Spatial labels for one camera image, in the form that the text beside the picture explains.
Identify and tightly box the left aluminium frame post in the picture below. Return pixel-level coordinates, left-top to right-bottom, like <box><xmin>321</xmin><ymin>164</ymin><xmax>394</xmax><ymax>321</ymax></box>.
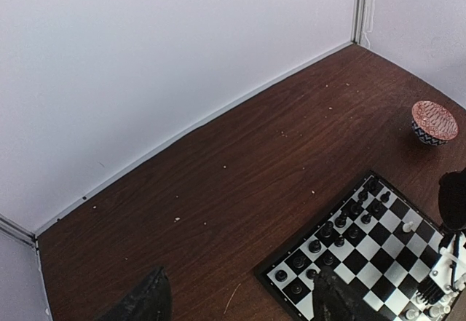
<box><xmin>0</xmin><ymin>215</ymin><xmax>38</xmax><ymax>250</ymax></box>

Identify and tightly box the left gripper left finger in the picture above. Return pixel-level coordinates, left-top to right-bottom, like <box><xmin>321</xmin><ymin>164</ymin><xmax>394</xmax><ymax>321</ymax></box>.
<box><xmin>96</xmin><ymin>266</ymin><xmax>172</xmax><ymax>321</ymax></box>

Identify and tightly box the aluminium frame post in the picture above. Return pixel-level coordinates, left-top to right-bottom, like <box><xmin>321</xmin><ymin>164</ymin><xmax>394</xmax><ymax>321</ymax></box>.
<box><xmin>0</xmin><ymin>215</ymin><xmax>38</xmax><ymax>250</ymax></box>
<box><xmin>351</xmin><ymin>0</ymin><xmax>376</xmax><ymax>49</ymax></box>

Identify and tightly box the black rook chess piece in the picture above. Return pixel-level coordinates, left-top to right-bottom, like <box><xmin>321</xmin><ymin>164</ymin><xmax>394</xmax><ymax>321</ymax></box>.
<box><xmin>275</xmin><ymin>269</ymin><xmax>288</xmax><ymax>282</ymax></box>

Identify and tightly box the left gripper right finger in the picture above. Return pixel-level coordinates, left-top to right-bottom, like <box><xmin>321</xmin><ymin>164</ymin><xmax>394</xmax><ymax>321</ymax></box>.
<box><xmin>312</xmin><ymin>266</ymin><xmax>364</xmax><ymax>320</ymax></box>

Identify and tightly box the right aluminium frame post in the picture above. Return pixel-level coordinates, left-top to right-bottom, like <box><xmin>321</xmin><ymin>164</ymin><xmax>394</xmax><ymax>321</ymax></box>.
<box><xmin>351</xmin><ymin>0</ymin><xmax>376</xmax><ymax>49</ymax></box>

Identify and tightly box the black white chessboard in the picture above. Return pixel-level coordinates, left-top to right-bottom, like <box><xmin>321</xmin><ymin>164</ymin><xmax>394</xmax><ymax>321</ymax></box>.
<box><xmin>255</xmin><ymin>171</ymin><xmax>461</xmax><ymax>320</ymax></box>

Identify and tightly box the black pawn chess piece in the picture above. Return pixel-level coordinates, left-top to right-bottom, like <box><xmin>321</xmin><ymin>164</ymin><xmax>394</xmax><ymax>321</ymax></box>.
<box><xmin>291</xmin><ymin>284</ymin><xmax>302</xmax><ymax>296</ymax></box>

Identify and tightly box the white pawn far right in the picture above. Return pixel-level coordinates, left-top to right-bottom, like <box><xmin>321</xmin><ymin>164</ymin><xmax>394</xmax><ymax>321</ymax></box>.
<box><xmin>402</xmin><ymin>221</ymin><xmax>414</xmax><ymax>233</ymax></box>

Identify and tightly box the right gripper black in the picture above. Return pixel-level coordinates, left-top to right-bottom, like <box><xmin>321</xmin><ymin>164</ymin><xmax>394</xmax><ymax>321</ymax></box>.
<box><xmin>414</xmin><ymin>167</ymin><xmax>466</xmax><ymax>307</ymax></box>

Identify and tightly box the patterned blue red bowl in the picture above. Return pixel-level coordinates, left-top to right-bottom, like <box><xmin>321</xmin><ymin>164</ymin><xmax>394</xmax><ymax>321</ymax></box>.
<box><xmin>411</xmin><ymin>100</ymin><xmax>459</xmax><ymax>146</ymax></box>

